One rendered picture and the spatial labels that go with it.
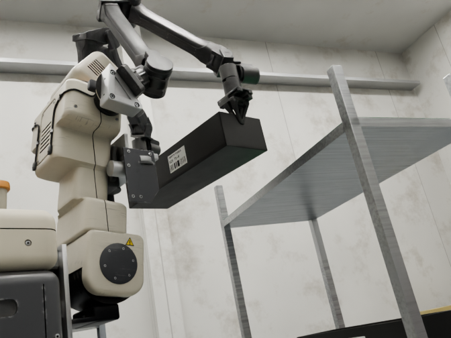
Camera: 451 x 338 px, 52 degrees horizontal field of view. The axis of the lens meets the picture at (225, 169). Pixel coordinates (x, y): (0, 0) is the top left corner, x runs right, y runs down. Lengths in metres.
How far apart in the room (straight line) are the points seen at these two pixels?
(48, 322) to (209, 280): 5.25
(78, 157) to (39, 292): 0.47
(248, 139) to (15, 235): 0.74
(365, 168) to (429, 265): 7.08
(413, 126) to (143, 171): 0.74
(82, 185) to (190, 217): 5.02
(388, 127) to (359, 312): 5.99
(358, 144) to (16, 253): 0.78
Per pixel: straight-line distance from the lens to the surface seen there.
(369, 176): 1.14
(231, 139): 1.36
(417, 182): 8.65
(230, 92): 1.44
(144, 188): 1.30
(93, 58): 1.47
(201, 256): 6.18
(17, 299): 0.94
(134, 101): 1.26
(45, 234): 0.99
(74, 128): 1.34
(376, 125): 1.23
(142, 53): 1.41
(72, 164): 1.32
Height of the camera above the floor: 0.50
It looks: 20 degrees up
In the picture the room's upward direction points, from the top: 11 degrees counter-clockwise
